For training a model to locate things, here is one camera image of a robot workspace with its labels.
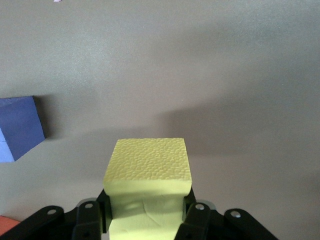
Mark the yellow foam cube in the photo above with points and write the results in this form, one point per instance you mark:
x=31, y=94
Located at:
x=147, y=170

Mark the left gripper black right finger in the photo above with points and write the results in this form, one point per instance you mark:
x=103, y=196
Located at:
x=205, y=222

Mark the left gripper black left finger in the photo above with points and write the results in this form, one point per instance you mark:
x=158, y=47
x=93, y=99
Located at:
x=85, y=220

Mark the orange foam cube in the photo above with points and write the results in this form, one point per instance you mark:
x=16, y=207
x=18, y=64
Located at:
x=7, y=223

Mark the brown table cover sheet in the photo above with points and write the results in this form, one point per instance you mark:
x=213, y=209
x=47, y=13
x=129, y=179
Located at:
x=175, y=75

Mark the purple foam cube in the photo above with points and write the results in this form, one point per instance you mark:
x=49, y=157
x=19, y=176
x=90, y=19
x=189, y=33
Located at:
x=20, y=127

